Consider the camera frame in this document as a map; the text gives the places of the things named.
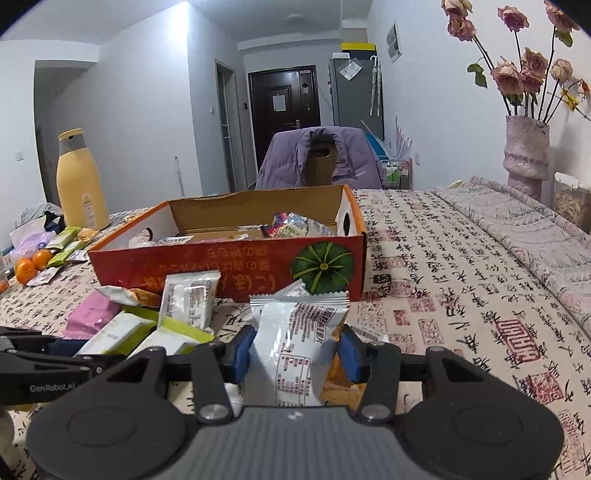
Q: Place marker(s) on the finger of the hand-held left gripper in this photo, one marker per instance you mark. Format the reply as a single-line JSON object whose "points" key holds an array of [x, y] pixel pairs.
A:
{"points": [[69, 363], [60, 348]]}

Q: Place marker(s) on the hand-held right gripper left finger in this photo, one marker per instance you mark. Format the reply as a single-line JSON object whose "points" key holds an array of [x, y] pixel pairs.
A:
{"points": [[242, 355]]}

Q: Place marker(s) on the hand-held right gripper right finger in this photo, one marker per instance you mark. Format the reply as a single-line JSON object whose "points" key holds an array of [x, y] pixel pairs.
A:
{"points": [[350, 355]]}

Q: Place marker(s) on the clear orange cracker packet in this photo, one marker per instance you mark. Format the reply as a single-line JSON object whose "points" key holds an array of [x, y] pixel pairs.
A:
{"points": [[339, 392]]}

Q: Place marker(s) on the pink snack packet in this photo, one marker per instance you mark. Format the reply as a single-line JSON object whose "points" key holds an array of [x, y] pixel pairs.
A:
{"points": [[90, 316]]}

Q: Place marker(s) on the white red-print snack packet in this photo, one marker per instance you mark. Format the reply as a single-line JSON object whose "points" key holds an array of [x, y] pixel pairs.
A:
{"points": [[295, 350]]}

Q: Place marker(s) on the red cardboard box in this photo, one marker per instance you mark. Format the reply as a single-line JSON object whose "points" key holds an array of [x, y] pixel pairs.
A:
{"points": [[221, 267]]}

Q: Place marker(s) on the silver printed snack packet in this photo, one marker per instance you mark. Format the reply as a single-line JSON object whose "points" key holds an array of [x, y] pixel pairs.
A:
{"points": [[142, 239]]}

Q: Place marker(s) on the red blue snack packet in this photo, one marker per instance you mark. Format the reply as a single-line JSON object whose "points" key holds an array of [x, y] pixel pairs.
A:
{"points": [[288, 226]]}

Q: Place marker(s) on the white grey-print snack packet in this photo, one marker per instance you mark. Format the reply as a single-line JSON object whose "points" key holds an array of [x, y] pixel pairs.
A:
{"points": [[189, 300]]}

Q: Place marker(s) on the white orange snack packet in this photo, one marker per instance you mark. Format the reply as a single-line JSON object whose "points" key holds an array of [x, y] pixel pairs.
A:
{"points": [[115, 293]]}

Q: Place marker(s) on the orange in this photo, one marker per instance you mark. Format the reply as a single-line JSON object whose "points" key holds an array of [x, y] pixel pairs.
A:
{"points": [[25, 271], [42, 259]]}

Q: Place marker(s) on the green snack packet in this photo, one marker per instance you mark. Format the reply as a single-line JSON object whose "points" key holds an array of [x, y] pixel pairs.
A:
{"points": [[62, 237], [64, 255]]}

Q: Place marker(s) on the purple tissue pack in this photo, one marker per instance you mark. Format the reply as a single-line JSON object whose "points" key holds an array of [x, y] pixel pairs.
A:
{"points": [[32, 240]]}

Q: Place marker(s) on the dark clothes pile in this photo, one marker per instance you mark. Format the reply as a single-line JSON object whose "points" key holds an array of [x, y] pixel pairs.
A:
{"points": [[53, 221]]}

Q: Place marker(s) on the flat white labelled packet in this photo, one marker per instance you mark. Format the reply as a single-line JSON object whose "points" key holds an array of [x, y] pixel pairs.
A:
{"points": [[178, 239]]}

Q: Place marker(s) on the yellow thermos bottle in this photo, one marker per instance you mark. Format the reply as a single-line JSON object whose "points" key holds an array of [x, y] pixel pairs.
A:
{"points": [[81, 184]]}

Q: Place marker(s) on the wooden chair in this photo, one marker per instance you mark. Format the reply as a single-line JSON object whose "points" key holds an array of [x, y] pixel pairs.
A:
{"points": [[320, 168]]}

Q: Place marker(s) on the purple jacket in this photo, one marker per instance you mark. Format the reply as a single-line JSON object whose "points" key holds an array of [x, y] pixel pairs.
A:
{"points": [[281, 161]]}

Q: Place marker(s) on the grey interior door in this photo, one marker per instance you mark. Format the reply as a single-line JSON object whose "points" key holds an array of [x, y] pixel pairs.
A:
{"points": [[226, 138]]}

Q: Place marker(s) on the dark entrance door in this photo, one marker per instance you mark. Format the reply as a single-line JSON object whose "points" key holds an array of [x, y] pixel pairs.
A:
{"points": [[263, 124]]}

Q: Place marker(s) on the grey refrigerator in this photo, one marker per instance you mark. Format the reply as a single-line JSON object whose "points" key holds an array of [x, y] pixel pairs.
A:
{"points": [[351, 106]]}

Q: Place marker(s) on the white door notice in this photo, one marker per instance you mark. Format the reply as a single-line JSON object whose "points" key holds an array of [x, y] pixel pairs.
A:
{"points": [[280, 103]]}

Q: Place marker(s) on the pink ribbed vase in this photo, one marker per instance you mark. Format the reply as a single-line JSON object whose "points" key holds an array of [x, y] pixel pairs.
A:
{"points": [[526, 157]]}

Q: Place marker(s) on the glass storage jar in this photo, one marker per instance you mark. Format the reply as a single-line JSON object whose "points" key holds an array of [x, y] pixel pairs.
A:
{"points": [[572, 207]]}

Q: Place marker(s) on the folded umbrella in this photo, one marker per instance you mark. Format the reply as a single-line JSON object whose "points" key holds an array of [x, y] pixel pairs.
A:
{"points": [[375, 85]]}

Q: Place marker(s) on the clear plastic bag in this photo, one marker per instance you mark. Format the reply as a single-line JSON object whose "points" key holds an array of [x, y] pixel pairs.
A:
{"points": [[350, 69]]}

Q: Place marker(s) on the yellow black box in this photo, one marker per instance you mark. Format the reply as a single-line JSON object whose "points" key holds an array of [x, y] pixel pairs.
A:
{"points": [[358, 48]]}

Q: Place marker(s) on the dried rose bouquet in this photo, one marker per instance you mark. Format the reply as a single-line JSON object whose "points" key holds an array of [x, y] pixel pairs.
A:
{"points": [[508, 74]]}

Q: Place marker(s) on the yellow flower sprig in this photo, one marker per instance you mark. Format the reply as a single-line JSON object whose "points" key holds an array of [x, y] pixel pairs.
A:
{"points": [[570, 99]]}

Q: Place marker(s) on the framed wall panel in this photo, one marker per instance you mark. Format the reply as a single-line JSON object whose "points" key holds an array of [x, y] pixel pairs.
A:
{"points": [[394, 41]]}

